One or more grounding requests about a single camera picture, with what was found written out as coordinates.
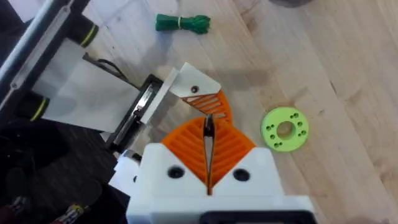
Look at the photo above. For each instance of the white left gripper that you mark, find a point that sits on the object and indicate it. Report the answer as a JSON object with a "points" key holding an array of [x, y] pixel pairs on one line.
{"points": [[90, 93]]}

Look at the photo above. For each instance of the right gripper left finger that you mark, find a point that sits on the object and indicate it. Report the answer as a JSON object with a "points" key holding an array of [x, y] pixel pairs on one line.
{"points": [[183, 146]]}

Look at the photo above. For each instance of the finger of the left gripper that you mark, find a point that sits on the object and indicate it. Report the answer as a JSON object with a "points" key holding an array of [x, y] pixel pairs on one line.
{"points": [[199, 81]]}

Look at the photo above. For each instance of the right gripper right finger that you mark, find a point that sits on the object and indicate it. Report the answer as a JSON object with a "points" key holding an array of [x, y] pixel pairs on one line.
{"points": [[233, 149]]}

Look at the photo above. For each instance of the green disc with holes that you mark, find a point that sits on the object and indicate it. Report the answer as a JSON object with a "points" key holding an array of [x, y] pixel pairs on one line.
{"points": [[273, 137]]}

